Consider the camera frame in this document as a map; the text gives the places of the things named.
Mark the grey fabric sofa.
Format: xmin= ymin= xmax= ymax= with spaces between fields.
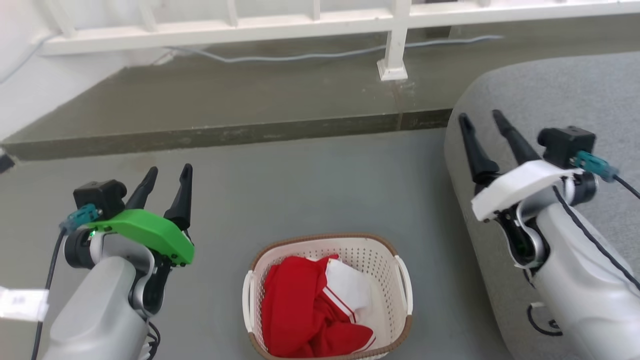
xmin=443 ymin=51 xmax=640 ymax=360

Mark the black curled cable loop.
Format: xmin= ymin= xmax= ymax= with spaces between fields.
xmin=525 ymin=302 xmax=564 ymax=337

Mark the light grey floor cable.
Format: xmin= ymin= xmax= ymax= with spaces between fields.
xmin=164 ymin=34 xmax=504 ymax=64

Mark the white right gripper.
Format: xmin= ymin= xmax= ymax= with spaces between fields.
xmin=458 ymin=109 xmax=585 ymax=222

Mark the black right camera cable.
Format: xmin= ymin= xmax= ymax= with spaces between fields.
xmin=612 ymin=172 xmax=640 ymax=200

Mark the grey concrete raised step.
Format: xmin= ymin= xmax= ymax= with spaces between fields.
xmin=0 ymin=22 xmax=640 ymax=162

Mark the white wall cable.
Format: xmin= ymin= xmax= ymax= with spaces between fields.
xmin=0 ymin=34 xmax=53 ymax=86

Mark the white label tag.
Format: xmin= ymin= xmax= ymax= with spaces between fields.
xmin=0 ymin=287 xmax=50 ymax=322

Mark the teal left camera connector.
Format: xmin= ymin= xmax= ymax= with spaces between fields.
xmin=59 ymin=203 xmax=102 ymax=235

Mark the teal right camera connector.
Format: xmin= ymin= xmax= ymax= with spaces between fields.
xmin=574 ymin=150 xmax=620 ymax=183

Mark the teal camera connector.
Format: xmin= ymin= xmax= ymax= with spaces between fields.
xmin=59 ymin=203 xmax=102 ymax=235
xmin=574 ymin=150 xmax=620 ymax=183

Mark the white wooden railing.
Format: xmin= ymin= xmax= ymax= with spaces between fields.
xmin=36 ymin=0 xmax=640 ymax=82

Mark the white garment with red stripes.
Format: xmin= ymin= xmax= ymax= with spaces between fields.
xmin=314 ymin=256 xmax=373 ymax=323

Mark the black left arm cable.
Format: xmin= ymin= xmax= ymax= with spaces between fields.
xmin=144 ymin=320 xmax=162 ymax=360

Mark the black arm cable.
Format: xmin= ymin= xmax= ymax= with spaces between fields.
xmin=551 ymin=185 xmax=640 ymax=292
xmin=144 ymin=320 xmax=162 ymax=360

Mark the white perforated laundry basket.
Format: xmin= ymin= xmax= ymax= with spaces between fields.
xmin=242 ymin=232 xmax=415 ymax=360

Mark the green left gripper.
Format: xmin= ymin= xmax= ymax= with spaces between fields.
xmin=89 ymin=163 xmax=195 ymax=267

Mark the black camera cable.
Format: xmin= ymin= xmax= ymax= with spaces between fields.
xmin=30 ymin=227 xmax=68 ymax=360
xmin=612 ymin=172 xmax=640 ymax=200

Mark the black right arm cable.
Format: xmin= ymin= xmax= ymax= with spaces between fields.
xmin=551 ymin=185 xmax=640 ymax=292

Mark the black left camera cable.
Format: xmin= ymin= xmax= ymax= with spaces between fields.
xmin=30 ymin=227 xmax=68 ymax=360

